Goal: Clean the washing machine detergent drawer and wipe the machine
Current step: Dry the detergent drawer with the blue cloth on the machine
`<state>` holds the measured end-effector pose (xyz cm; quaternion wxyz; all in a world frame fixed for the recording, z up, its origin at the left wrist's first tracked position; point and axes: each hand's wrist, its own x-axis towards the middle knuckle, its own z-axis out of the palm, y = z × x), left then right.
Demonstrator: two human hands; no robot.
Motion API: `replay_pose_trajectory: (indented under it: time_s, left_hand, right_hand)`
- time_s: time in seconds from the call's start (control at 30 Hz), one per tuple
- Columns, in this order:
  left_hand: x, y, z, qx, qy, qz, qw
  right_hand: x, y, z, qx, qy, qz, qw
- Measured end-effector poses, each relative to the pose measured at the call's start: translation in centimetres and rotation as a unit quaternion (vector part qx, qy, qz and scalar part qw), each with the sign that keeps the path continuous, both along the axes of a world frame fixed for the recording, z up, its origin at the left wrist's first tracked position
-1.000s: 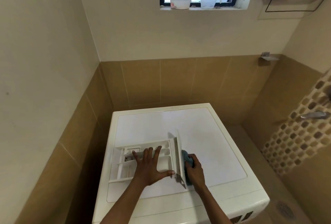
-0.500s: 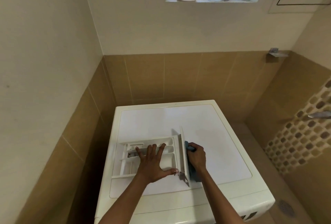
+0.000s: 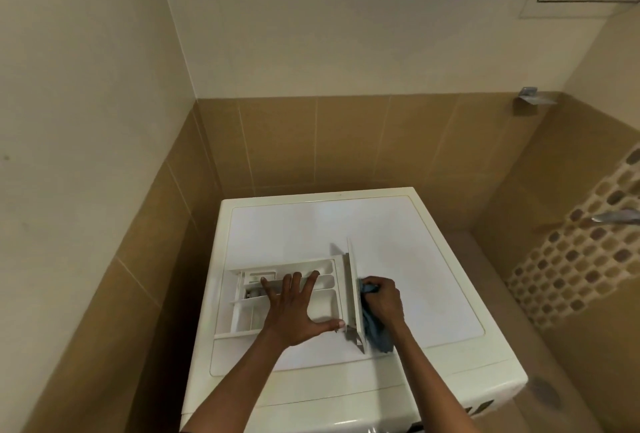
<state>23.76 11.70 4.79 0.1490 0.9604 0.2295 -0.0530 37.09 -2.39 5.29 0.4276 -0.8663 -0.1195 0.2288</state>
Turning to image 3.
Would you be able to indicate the person's left hand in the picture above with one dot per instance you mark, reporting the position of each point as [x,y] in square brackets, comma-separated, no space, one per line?
[290,317]

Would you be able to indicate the person's right hand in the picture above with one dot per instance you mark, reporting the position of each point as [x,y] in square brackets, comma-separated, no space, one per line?
[387,305]

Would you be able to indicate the blue cloth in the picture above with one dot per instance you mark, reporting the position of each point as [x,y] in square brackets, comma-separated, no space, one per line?
[377,337]

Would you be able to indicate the white detergent drawer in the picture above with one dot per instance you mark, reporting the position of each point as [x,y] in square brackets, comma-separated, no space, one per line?
[330,297]

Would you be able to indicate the white washing machine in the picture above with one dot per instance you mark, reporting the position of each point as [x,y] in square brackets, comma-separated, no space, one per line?
[300,227]

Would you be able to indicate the person's left forearm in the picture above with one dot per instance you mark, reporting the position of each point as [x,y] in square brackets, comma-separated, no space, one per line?
[235,387]

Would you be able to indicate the person's right forearm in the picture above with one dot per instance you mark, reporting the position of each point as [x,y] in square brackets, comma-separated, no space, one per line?
[435,382]

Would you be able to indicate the grey siphon cap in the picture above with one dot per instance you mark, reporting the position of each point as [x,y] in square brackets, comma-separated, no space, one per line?
[255,292]

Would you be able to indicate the black display panel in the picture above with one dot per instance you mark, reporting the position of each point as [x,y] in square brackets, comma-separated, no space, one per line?
[479,408]

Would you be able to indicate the round metal floor drain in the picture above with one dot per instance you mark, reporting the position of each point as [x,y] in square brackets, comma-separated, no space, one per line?
[545,393]

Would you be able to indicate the chrome wall tap lever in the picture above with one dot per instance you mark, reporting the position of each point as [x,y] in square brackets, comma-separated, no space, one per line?
[617,217]

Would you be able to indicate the grey wall shelf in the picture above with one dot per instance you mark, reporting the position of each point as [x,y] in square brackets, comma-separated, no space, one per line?
[532,97]

